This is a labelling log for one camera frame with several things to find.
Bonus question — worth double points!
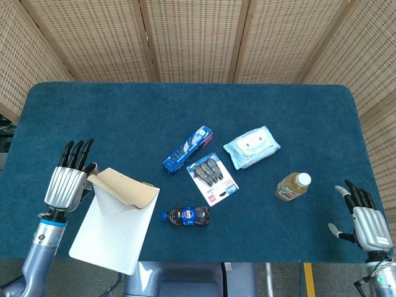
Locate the light blue wet wipes pack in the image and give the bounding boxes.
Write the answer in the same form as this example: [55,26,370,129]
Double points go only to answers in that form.
[222,125,282,171]

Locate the woven bamboo screen panel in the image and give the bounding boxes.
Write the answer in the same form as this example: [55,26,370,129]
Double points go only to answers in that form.
[360,103,396,214]
[231,0,356,84]
[18,0,160,83]
[296,0,396,122]
[0,0,75,124]
[139,0,250,84]

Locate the white table leg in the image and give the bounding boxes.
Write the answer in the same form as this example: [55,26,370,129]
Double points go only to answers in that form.
[265,262,275,297]

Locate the beige notepad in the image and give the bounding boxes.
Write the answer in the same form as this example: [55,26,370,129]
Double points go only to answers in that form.
[68,168,161,276]

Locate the small Pepsi cola bottle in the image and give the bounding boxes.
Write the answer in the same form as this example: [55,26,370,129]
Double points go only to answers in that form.
[160,205,213,227]

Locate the yellow tea bottle white cap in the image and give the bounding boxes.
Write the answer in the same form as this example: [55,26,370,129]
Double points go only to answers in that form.
[274,171,312,202]

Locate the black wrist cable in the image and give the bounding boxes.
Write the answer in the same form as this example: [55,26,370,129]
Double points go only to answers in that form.
[353,258,396,291]

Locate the yellow floor tape strip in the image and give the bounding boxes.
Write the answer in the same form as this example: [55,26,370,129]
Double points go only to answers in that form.
[303,262,317,297]

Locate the blue Oreo cookie box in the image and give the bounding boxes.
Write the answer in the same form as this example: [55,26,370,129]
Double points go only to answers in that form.
[162,124,214,176]

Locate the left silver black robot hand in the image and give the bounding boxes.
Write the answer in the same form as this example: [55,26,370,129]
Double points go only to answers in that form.
[44,138,100,213]

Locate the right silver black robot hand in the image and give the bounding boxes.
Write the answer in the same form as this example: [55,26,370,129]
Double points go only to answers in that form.
[327,179,393,252]

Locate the blue-grey robot torso base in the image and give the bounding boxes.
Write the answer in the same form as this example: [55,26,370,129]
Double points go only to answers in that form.
[123,261,257,297]

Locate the correction tape blister pack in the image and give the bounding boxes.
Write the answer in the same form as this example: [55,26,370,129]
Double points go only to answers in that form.
[186,152,241,207]

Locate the dark teal table cloth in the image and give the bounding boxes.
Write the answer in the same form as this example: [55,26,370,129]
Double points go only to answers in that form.
[0,81,391,264]

